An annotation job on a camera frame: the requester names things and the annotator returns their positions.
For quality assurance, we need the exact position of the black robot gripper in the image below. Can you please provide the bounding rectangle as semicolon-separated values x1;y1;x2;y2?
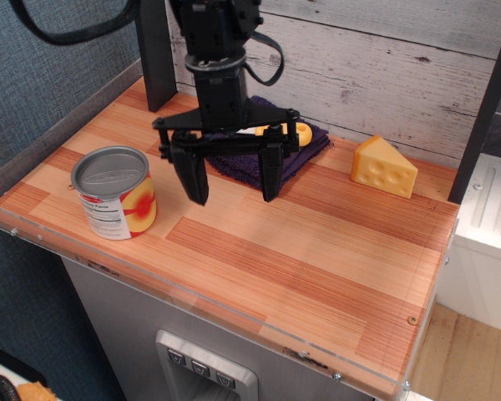
153;69;300;206

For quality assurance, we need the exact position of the toy food can grey lid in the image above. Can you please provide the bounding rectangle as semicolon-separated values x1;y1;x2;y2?
70;145;158;241

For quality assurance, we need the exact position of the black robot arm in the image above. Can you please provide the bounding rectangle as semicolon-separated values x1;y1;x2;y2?
153;1;300;205

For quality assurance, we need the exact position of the orange object at corner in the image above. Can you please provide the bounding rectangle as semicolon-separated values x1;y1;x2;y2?
17;382;58;401

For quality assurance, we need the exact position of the folded dark purple towel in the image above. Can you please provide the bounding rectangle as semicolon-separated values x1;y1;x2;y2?
206;119;331;190

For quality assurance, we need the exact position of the yellow toy cheese wedge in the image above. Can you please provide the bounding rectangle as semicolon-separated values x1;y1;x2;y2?
351;135;418;199

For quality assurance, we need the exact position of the grey toy fridge cabinet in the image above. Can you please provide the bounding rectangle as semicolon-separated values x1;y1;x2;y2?
63;259;370;400

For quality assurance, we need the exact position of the silver dispenser button panel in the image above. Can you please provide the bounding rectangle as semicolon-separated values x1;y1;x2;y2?
155;330;259;400

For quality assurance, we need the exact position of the clear acrylic table guard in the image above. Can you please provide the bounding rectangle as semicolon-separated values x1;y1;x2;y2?
0;65;458;400

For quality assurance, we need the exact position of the white cabinet with ridged top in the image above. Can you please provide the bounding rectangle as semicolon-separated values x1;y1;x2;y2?
436;154;501;330

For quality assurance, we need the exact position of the toy knife yellow handle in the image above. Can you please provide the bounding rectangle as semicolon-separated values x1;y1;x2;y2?
237;122;313;147

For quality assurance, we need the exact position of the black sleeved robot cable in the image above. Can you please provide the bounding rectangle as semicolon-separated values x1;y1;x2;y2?
8;0;141;47

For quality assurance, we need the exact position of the dark grey right post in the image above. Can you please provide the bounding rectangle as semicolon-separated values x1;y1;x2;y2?
448;48;501;205

